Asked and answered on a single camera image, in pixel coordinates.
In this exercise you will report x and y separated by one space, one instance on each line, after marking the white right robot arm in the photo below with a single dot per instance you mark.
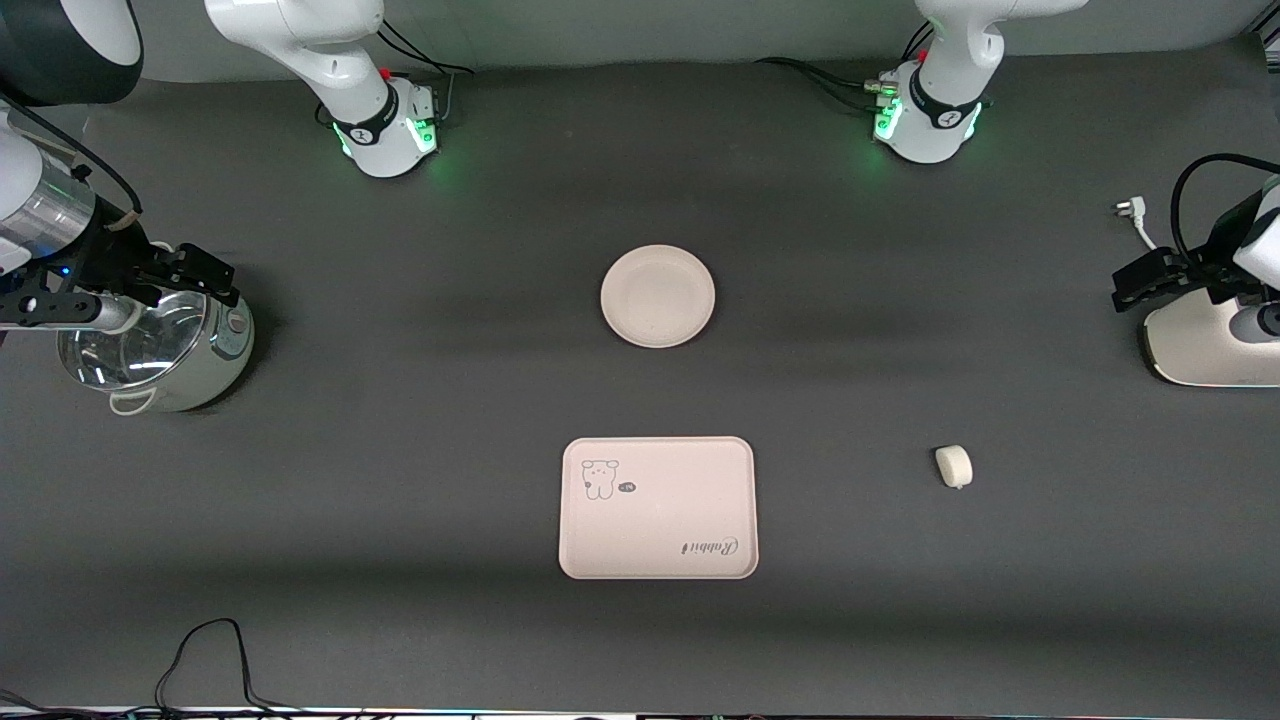
340 60

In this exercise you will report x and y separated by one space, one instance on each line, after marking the beige rectangular printed tray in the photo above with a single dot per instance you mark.
660 520

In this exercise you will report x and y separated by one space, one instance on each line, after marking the small white bun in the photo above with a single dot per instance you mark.
954 467

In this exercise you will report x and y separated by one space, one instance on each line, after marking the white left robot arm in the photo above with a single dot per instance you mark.
940 110

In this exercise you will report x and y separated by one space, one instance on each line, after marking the round beige plate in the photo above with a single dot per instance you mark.
658 296

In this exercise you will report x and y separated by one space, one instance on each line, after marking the black frame bar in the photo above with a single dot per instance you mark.
1268 35

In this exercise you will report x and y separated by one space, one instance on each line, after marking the glass pot lid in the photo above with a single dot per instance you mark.
120 355

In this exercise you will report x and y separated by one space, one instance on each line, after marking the silver pot with glass lid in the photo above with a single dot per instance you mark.
210 370

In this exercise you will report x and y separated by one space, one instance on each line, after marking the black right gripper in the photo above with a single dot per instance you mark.
112 256

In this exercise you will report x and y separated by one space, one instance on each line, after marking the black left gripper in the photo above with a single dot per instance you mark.
1197 267

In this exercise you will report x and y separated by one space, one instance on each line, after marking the cream toaster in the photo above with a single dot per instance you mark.
1200 350

